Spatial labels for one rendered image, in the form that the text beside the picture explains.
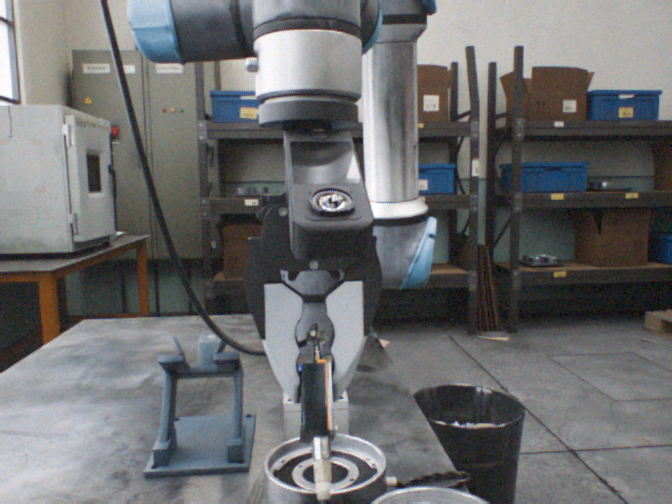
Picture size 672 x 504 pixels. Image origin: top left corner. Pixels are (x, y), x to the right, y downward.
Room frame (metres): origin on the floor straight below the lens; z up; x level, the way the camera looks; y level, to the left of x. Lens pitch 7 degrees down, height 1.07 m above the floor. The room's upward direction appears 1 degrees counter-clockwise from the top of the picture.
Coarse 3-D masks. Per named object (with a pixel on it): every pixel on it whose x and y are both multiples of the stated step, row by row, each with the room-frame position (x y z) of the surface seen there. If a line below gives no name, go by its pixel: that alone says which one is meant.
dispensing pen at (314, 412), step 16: (320, 336) 0.40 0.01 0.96; (320, 352) 0.40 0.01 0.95; (304, 368) 0.38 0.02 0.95; (320, 368) 0.38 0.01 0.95; (304, 384) 0.37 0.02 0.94; (320, 384) 0.37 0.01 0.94; (304, 400) 0.36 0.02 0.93; (320, 400) 0.36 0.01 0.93; (304, 416) 0.36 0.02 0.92; (320, 416) 0.36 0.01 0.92; (304, 432) 0.35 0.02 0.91; (320, 432) 0.36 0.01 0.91; (320, 448) 0.36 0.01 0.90; (320, 464) 0.35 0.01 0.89; (320, 480) 0.35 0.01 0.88; (320, 496) 0.35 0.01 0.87
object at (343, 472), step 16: (288, 448) 0.49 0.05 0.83; (304, 448) 0.50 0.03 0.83; (336, 448) 0.50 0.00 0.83; (352, 448) 0.50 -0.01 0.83; (368, 448) 0.49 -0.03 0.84; (272, 464) 0.47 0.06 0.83; (304, 464) 0.47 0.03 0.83; (336, 464) 0.47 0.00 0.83; (352, 464) 0.47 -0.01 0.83; (384, 464) 0.45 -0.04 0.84; (272, 480) 0.43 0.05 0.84; (304, 480) 0.44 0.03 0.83; (336, 480) 0.47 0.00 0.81; (352, 480) 0.45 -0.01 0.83; (384, 480) 0.44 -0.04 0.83; (272, 496) 0.43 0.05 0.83; (288, 496) 0.41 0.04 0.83; (304, 496) 0.41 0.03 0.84; (336, 496) 0.41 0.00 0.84; (352, 496) 0.41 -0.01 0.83; (368, 496) 0.42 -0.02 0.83
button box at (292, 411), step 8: (344, 392) 0.60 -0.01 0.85; (288, 400) 0.58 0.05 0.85; (344, 400) 0.58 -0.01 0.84; (288, 408) 0.58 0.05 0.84; (296, 408) 0.58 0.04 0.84; (336, 408) 0.58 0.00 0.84; (344, 408) 0.58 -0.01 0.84; (288, 416) 0.58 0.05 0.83; (296, 416) 0.58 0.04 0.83; (336, 416) 0.58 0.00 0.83; (344, 416) 0.58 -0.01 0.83; (288, 424) 0.58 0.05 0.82; (296, 424) 0.58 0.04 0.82; (336, 424) 0.58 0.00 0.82; (344, 424) 0.58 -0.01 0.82; (288, 432) 0.58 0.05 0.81; (296, 432) 0.58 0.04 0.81; (336, 432) 0.58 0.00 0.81; (344, 432) 0.58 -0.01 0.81
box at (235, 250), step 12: (228, 228) 3.81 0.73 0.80; (240, 228) 3.82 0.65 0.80; (252, 228) 3.83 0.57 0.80; (228, 240) 3.82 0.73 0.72; (240, 240) 3.83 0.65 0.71; (228, 252) 3.83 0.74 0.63; (240, 252) 3.84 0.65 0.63; (228, 264) 3.83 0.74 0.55; (240, 264) 3.84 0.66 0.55; (228, 276) 3.83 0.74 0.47; (240, 276) 3.84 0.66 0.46
